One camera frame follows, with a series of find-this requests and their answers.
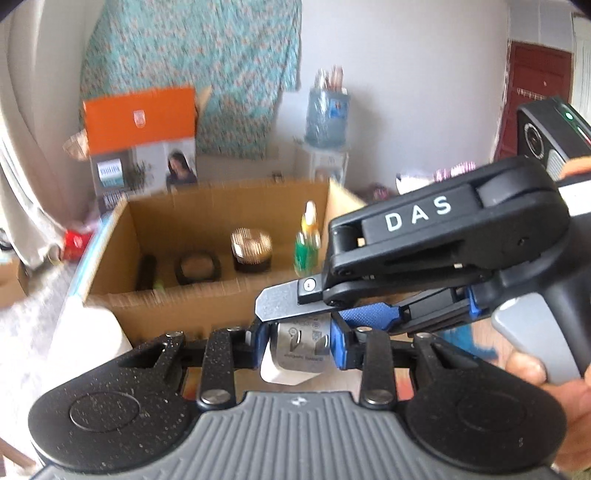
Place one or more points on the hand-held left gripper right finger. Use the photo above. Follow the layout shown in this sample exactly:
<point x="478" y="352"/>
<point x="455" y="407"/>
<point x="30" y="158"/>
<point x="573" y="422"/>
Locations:
<point x="344" y="346"/>

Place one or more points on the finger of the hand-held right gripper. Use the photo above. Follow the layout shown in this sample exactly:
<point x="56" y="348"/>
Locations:
<point x="286" y="302"/>
<point x="369" y="316"/>

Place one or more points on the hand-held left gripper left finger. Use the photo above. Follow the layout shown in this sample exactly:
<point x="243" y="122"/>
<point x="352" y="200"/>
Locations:
<point x="259" y="346"/>

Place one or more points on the white charger plug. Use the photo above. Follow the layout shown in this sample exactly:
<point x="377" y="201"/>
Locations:
<point x="300" y="355"/>

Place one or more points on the green and yellow small bottles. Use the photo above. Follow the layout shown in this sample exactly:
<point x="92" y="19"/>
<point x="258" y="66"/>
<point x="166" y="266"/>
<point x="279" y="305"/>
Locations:
<point x="307" y="249"/>

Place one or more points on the black jar with gold lid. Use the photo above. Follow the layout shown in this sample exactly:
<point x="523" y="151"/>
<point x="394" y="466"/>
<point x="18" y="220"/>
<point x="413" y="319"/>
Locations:
<point x="251" y="251"/>

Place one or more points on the black electrical tape roll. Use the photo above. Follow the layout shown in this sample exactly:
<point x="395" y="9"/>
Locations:
<point x="214" y="270"/>

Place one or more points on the large cardboard box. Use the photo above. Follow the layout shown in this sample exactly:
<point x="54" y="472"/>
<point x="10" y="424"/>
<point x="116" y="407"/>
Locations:
<point x="184" y="217"/>

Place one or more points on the person's right hand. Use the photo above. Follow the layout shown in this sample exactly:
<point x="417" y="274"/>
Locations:
<point x="577" y="406"/>

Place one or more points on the pink checked cloth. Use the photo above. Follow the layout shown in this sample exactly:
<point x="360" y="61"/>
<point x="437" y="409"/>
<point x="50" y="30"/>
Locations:
<point x="455" y="171"/>

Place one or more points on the pink and white cloth pile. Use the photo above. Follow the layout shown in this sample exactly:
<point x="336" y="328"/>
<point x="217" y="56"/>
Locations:
<point x="415" y="182"/>

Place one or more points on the dark red door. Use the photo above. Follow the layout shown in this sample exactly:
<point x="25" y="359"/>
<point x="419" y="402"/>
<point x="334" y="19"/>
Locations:
<point x="531" y="92"/>

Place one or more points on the white supplement bottle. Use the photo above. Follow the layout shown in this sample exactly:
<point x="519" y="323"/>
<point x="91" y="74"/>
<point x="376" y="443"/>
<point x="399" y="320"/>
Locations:
<point x="92" y="332"/>

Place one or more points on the red container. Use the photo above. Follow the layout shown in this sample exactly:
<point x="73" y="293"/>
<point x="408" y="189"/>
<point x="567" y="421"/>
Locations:
<point x="77" y="244"/>

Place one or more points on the clear bottle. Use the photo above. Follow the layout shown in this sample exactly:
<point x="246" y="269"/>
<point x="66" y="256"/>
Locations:
<point x="322" y="79"/>

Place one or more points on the pink bottle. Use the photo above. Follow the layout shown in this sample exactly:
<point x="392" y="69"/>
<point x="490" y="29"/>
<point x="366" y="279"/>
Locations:
<point x="337" y="78"/>

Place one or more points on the orange and grey appliance box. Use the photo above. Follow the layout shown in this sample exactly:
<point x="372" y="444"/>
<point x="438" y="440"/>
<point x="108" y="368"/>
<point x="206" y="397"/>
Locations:
<point x="138" y="120"/>

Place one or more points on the small cardboard box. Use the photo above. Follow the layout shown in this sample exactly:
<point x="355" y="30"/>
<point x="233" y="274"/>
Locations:
<point x="14" y="286"/>

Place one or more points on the teal floral cloth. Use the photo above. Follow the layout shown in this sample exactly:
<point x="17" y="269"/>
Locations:
<point x="184" y="60"/>

